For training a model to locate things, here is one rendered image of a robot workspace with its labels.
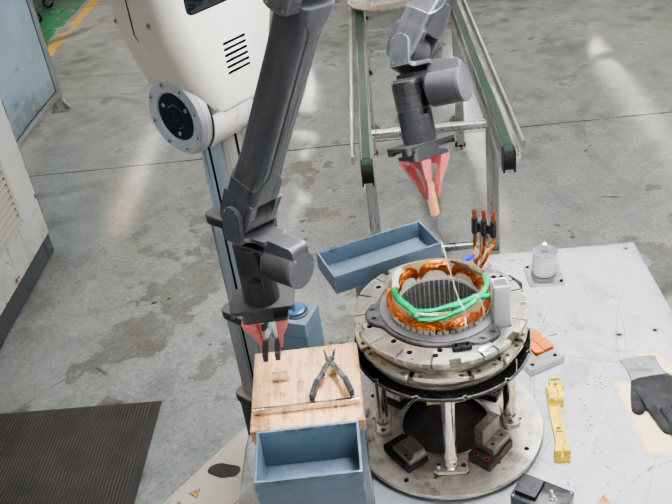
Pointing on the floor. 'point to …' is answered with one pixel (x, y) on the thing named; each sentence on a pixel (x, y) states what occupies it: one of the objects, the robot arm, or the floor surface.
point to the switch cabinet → (18, 231)
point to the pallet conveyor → (500, 138)
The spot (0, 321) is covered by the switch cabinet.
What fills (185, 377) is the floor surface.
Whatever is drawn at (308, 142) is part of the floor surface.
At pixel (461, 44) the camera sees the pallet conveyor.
